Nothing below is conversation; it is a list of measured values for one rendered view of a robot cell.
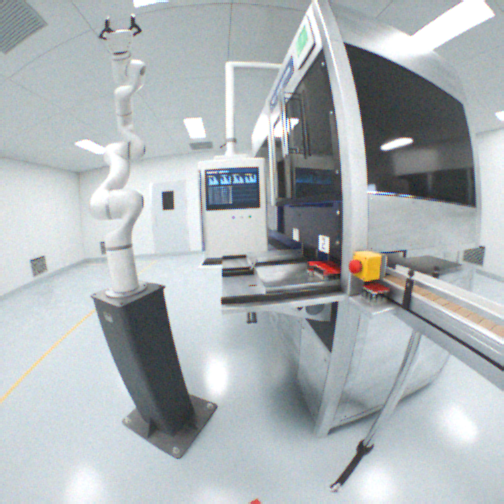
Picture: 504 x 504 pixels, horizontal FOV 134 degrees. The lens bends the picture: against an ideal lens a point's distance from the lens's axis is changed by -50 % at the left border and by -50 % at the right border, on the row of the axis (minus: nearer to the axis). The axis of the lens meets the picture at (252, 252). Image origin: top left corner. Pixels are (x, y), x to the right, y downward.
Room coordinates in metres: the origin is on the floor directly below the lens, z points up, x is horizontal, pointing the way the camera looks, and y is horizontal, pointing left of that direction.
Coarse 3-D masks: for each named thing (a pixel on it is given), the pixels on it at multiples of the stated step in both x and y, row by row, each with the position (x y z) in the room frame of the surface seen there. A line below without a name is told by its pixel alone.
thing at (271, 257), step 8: (248, 256) 1.09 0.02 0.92; (256, 256) 1.22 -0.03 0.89; (264, 256) 1.23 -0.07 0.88; (272, 256) 1.22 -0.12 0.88; (280, 256) 1.21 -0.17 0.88; (288, 256) 1.20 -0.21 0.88; (296, 256) 1.19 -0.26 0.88; (304, 256) 1.18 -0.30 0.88; (256, 264) 0.96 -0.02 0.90; (264, 264) 0.97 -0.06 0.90; (272, 264) 0.97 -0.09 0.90
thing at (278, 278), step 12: (288, 264) 0.89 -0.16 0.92; (300, 264) 0.90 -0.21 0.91; (264, 276) 0.84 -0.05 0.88; (276, 276) 0.84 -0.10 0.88; (288, 276) 0.83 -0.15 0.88; (300, 276) 0.82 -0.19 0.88; (264, 288) 0.63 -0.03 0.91; (276, 288) 0.63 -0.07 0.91; (288, 288) 0.63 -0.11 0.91; (300, 288) 0.64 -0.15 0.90
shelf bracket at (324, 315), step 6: (330, 306) 0.69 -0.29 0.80; (282, 312) 0.68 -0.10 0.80; (288, 312) 0.68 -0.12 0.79; (294, 312) 0.68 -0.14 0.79; (300, 312) 0.69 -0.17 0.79; (306, 312) 0.69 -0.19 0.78; (324, 312) 0.70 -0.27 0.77; (330, 312) 0.69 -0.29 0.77; (312, 318) 0.69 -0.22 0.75; (318, 318) 0.69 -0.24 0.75; (324, 318) 0.70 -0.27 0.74
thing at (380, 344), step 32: (288, 320) 1.24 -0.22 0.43; (384, 320) 0.61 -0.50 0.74; (288, 352) 1.21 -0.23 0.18; (320, 352) 0.74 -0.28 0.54; (352, 352) 0.60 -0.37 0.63; (384, 352) 0.62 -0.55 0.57; (448, 352) 0.70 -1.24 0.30; (320, 384) 0.69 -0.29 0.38; (352, 384) 0.60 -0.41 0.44; (384, 384) 0.63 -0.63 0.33; (416, 384) 0.67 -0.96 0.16; (352, 416) 0.61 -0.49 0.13
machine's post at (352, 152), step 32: (320, 0) 0.59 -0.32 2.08; (320, 32) 0.63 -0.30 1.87; (352, 96) 0.59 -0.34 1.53; (352, 128) 0.59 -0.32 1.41; (352, 160) 0.59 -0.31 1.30; (352, 192) 0.59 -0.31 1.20; (352, 224) 0.59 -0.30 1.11; (352, 256) 0.59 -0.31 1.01; (352, 288) 0.59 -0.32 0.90; (352, 320) 0.59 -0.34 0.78; (320, 416) 0.62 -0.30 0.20
